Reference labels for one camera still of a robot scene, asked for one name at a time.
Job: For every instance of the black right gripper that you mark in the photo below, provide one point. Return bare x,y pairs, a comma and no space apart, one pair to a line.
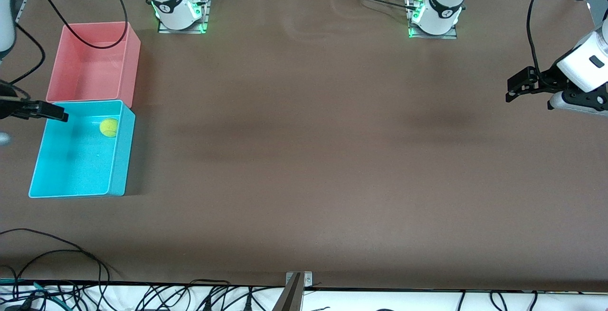
10,108

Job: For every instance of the blue plastic bin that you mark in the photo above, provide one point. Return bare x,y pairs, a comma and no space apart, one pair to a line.
76,168

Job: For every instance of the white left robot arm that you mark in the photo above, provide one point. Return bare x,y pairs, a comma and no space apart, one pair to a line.
439,12

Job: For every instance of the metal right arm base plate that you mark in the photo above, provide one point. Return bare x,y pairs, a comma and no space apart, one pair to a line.
207,14

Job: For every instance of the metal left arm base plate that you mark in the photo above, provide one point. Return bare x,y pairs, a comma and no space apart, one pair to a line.
452,34

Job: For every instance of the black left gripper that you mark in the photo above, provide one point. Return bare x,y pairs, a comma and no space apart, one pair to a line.
549,78

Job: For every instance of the grey camera pole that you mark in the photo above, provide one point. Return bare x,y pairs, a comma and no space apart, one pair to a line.
289,299

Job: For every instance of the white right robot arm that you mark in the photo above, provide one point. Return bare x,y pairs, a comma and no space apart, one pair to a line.
171,7

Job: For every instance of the yellow-green tennis ball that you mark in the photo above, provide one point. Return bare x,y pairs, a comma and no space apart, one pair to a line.
109,127

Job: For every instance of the brown table cover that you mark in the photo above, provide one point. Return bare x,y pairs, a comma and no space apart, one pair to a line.
304,183

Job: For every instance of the pink plastic bin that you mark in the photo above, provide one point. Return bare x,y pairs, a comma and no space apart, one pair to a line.
95,64

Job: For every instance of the metal table edge bracket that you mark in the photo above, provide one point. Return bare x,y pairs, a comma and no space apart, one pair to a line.
308,280

